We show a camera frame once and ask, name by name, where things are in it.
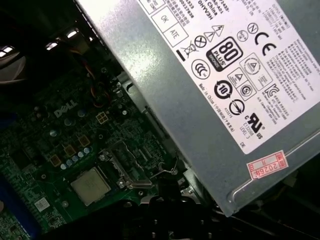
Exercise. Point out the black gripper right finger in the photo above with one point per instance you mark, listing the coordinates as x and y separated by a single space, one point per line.
200 225

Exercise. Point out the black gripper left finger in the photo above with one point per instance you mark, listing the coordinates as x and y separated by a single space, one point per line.
151 220

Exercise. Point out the metal socket cover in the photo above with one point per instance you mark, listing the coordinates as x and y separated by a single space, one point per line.
140 185

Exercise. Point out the silver topped CPU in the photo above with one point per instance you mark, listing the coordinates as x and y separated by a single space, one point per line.
90 185

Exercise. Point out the CPU socket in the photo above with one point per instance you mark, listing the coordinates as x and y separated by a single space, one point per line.
103 173

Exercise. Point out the red inspection sticker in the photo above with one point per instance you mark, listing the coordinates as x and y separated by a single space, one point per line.
267 165

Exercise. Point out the green motherboard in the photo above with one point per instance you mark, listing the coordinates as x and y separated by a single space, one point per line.
125 130

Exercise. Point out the blue expansion slot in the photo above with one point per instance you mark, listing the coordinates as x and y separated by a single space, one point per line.
15 207

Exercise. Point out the grey power supply unit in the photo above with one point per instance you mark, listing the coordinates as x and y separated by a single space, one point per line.
155 75

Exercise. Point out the white power supply label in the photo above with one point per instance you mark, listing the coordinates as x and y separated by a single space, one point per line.
250 75

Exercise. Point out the black PC case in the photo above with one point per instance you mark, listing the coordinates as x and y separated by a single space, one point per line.
30 15

